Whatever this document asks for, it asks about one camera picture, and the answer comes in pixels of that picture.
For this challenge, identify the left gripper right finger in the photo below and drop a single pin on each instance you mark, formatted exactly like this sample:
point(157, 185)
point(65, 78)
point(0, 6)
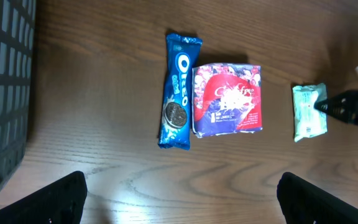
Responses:
point(303, 202)

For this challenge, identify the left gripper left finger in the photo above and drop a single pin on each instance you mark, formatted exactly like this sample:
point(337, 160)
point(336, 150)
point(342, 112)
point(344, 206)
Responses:
point(60, 202)

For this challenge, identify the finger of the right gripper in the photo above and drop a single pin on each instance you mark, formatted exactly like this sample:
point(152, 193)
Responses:
point(343, 107)

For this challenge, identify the teal wet wipes packet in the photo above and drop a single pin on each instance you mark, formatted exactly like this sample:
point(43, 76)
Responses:
point(308, 121)

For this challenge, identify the blue Oreo cookie pack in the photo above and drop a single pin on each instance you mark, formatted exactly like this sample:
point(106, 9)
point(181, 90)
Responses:
point(182, 55)

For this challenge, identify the grey plastic mesh basket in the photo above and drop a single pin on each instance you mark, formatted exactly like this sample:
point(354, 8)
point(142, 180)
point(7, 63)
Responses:
point(17, 29)

